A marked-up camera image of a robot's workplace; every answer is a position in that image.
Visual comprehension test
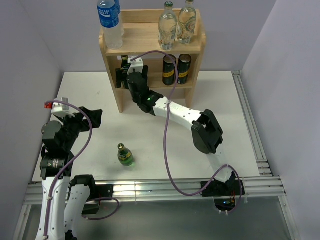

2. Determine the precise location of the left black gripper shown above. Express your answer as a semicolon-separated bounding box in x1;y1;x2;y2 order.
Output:
56;106;103;150

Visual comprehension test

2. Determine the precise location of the black can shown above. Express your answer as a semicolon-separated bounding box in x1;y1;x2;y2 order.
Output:
162;54;177;86
175;54;192;85

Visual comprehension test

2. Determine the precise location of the clear glass bottle green cap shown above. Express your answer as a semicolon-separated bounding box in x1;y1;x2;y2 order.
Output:
176;0;197;44

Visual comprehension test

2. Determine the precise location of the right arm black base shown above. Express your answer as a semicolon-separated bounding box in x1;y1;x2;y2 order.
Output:
200;179;246;197

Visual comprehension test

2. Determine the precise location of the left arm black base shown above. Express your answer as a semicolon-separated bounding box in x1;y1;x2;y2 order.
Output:
82;184;114;216

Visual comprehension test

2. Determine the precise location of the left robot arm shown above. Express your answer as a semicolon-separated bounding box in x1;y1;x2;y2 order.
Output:
36;107;103;240

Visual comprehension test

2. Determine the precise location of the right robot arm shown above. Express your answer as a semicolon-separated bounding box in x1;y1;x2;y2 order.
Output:
119;65;223;155

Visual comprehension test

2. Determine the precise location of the wooden two-tier shelf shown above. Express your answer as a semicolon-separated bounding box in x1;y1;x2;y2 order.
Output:
99;9;207;113

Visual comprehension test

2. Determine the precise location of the green glass bottle front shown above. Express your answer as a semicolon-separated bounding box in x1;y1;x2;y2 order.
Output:
117;143;134;167

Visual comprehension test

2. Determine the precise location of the front Pocari Sweat water bottle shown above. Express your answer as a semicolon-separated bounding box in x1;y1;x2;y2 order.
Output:
97;0;123;50

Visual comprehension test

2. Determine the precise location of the pocari sweat water bottle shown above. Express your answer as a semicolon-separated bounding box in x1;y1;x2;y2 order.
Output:
97;0;123;50
114;0;124;36

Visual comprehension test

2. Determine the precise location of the rear Pocari Sweat water bottle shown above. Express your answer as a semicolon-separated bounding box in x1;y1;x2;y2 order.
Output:
114;0;124;36

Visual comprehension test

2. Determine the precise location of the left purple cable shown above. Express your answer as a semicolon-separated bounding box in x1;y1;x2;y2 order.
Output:
41;99;120;240

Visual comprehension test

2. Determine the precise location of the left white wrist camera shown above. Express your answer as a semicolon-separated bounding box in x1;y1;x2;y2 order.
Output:
44;102;75;119

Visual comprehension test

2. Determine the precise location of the aluminium frame front rail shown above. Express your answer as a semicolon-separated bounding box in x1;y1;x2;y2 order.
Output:
22;176;287;205

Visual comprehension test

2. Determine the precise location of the aluminium frame rail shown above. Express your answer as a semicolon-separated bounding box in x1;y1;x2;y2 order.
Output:
231;71;274;177
22;176;287;205

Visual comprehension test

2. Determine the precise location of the aluminium frame right rail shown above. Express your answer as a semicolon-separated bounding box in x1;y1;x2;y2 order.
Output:
231;71;274;177

